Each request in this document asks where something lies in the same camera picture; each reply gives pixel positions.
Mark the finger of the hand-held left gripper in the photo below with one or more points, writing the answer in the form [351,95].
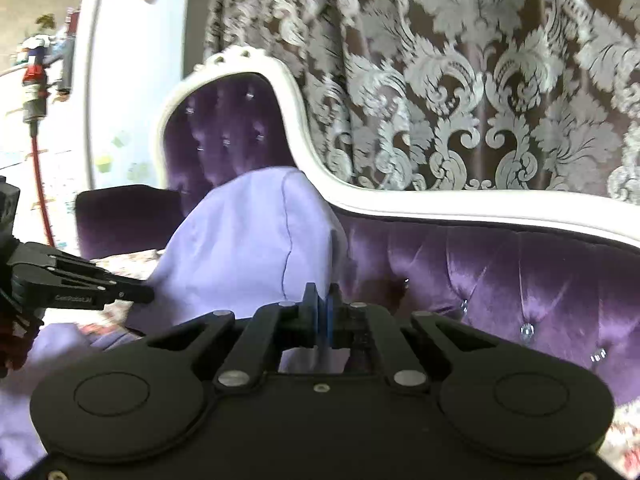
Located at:
[75,297]
[65,270]

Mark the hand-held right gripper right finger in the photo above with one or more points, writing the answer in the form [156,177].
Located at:
[332,320]

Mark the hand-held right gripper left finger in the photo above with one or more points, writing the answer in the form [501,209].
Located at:
[315,320]

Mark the purple hooded zip jacket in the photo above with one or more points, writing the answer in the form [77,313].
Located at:
[240,240]

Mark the floral blanket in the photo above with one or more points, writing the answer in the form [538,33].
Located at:
[120,265]

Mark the red stick vacuum cleaner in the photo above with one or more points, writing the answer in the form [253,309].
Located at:
[35,80]

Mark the brown damask curtain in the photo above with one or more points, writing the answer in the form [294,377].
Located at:
[450,60]

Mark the purple tufted sofa white frame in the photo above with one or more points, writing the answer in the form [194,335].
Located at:
[475,280]

